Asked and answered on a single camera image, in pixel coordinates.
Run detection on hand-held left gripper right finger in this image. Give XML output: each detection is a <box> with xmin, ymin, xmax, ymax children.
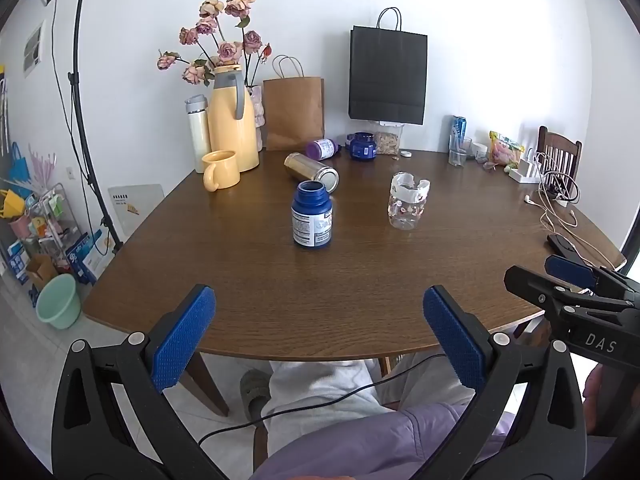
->
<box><xmin>422</xmin><ymin>285</ymin><xmax>588</xmax><ymax>480</ymax></box>

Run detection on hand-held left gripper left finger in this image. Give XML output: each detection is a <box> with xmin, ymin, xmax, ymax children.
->
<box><xmin>51</xmin><ymin>284</ymin><xmax>221</xmax><ymax>480</ymax></box>

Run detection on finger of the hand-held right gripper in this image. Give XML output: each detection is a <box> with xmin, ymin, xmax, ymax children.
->
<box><xmin>504</xmin><ymin>265</ymin><xmax>640</xmax><ymax>319</ymax></box>
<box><xmin>545</xmin><ymin>254</ymin><xmax>640</xmax><ymax>297</ymax></box>

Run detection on clear printed glass cup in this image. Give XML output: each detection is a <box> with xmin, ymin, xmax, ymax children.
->
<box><xmin>388</xmin><ymin>172</ymin><xmax>431</xmax><ymax>231</ymax></box>

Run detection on person's right hand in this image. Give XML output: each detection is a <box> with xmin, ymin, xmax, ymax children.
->
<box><xmin>583</xmin><ymin>364</ymin><xmax>607</xmax><ymax>434</ymax></box>

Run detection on black flat device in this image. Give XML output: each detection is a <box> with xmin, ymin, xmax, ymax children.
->
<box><xmin>545</xmin><ymin>233</ymin><xmax>577</xmax><ymax>256</ymax></box>

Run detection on wooden table leg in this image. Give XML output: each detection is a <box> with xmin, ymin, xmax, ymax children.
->
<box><xmin>179</xmin><ymin>352</ymin><xmax>231</xmax><ymax>417</ymax></box>

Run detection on grey slipper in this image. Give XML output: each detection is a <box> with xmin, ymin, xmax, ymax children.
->
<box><xmin>239</xmin><ymin>368</ymin><xmax>274</xmax><ymax>422</ymax></box>

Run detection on white charger block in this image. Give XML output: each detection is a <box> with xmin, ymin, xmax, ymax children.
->
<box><xmin>508</xmin><ymin>157</ymin><xmax>542</xmax><ymax>185</ymax></box>

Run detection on wooden chair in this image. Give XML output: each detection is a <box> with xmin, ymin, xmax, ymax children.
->
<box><xmin>537</xmin><ymin>125</ymin><xmax>584</xmax><ymax>187</ymax></box>

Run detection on person's lilac jacket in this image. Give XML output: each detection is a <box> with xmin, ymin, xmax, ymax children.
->
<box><xmin>254</xmin><ymin>402</ymin><xmax>517</xmax><ymax>480</ymax></box>

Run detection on blue white box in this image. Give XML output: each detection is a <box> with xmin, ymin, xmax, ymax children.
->
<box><xmin>64</xmin><ymin>229</ymin><xmax>114</xmax><ymax>286</ymax></box>

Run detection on green plastic basin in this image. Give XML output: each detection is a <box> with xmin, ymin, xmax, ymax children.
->
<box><xmin>35</xmin><ymin>273</ymin><xmax>82</xmax><ymax>330</ymax></box>

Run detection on person's white pants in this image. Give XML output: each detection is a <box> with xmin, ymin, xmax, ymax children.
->
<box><xmin>259</xmin><ymin>359</ymin><xmax>477</xmax><ymax>457</ymax></box>

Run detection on colourful snack packet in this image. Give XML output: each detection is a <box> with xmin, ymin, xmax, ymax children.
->
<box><xmin>488</xmin><ymin>130</ymin><xmax>526</xmax><ymax>168</ymax></box>

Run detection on white sign board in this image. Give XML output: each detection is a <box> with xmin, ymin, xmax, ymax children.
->
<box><xmin>107</xmin><ymin>183</ymin><xmax>166</xmax><ymax>241</ymax></box>

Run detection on clear drinking glass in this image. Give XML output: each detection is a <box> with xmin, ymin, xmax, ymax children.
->
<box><xmin>448</xmin><ymin>135</ymin><xmax>473</xmax><ymax>168</ymax></box>

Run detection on small cardboard box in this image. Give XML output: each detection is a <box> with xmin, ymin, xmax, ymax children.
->
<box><xmin>24</xmin><ymin>254</ymin><xmax>59</xmax><ymax>292</ymax></box>

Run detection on yellow mug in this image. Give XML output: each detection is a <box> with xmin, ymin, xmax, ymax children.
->
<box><xmin>202</xmin><ymin>150</ymin><xmax>242</xmax><ymax>192</ymax></box>

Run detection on blue supplement bottle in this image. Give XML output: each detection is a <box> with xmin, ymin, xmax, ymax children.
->
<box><xmin>291</xmin><ymin>180</ymin><xmax>334</xmax><ymax>249</ymax></box>

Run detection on blue drink can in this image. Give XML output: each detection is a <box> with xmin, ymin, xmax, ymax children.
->
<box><xmin>452</xmin><ymin>115</ymin><xmax>469</xmax><ymax>152</ymax></box>

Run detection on white flask grey lid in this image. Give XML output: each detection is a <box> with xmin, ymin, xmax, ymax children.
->
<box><xmin>184</xmin><ymin>94</ymin><xmax>211</xmax><ymax>174</ymax></box>

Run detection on clear container of nuts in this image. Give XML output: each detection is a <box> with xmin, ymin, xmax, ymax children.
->
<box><xmin>373</xmin><ymin>121</ymin><xmax>404</xmax><ymax>156</ymax></box>

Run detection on gold tin can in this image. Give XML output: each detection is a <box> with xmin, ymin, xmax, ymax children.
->
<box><xmin>284</xmin><ymin>152</ymin><xmax>340</xmax><ymax>193</ymax></box>

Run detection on blue jar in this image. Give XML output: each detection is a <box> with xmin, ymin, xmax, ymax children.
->
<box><xmin>348</xmin><ymin>132</ymin><xmax>378</xmax><ymax>162</ymax></box>

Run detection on yellow thermos jug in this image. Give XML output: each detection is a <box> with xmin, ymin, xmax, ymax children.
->
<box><xmin>207</xmin><ymin>64</ymin><xmax>261</xmax><ymax>173</ymax></box>

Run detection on purple bottle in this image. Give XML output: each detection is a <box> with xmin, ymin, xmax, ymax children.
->
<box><xmin>306</xmin><ymin>138</ymin><xmax>342</xmax><ymax>160</ymax></box>

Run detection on pink white vase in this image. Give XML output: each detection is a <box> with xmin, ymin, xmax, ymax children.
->
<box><xmin>247</xmin><ymin>85</ymin><xmax>265</xmax><ymax>152</ymax></box>

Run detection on blue tote bag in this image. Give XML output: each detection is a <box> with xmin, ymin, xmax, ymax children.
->
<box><xmin>6</xmin><ymin>141</ymin><xmax>29</xmax><ymax>182</ymax></box>

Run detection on brown paper bag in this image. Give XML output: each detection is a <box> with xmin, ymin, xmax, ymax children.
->
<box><xmin>263</xmin><ymin>55</ymin><xmax>325</xmax><ymax>152</ymax></box>

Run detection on black light stand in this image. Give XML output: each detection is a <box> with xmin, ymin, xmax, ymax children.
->
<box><xmin>37</xmin><ymin>0</ymin><xmax>124</xmax><ymax>257</ymax></box>

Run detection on black paper bag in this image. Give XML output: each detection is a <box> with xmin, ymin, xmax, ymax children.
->
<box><xmin>348</xmin><ymin>7</ymin><xmax>429</xmax><ymax>126</ymax></box>

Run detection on dried rose bouquet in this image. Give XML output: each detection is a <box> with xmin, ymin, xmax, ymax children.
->
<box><xmin>157</xmin><ymin>0</ymin><xmax>274</xmax><ymax>87</ymax></box>

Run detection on white earphone cable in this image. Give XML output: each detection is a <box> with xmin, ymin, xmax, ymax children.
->
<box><xmin>524</xmin><ymin>154</ymin><xmax>617</xmax><ymax>267</ymax></box>

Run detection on black cable coil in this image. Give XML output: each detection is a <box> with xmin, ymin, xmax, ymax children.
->
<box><xmin>542</xmin><ymin>172</ymin><xmax>581</xmax><ymax>206</ymax></box>

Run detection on thin black cable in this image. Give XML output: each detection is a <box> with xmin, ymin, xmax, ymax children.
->
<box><xmin>197</xmin><ymin>352</ymin><xmax>452</xmax><ymax>449</ymax></box>

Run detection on wire rack with supplies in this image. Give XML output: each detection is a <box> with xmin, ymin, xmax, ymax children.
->
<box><xmin>9</xmin><ymin>182</ymin><xmax>81</xmax><ymax>272</ymax></box>

